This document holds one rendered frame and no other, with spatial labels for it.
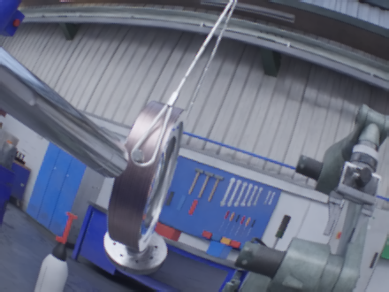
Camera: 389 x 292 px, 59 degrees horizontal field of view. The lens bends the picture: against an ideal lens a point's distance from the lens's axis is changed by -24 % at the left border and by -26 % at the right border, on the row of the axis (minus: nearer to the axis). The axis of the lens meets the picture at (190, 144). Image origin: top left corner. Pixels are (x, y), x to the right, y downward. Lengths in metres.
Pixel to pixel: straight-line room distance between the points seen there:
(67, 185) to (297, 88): 3.28
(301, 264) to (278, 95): 3.97
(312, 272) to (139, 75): 5.04
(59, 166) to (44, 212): 0.74
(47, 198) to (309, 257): 4.57
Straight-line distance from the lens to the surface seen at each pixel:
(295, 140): 5.24
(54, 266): 2.68
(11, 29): 2.42
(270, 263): 1.84
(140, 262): 1.26
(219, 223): 5.08
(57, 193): 5.72
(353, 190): 1.72
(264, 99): 5.48
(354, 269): 1.87
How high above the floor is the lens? 1.02
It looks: 11 degrees up
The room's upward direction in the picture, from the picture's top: 23 degrees clockwise
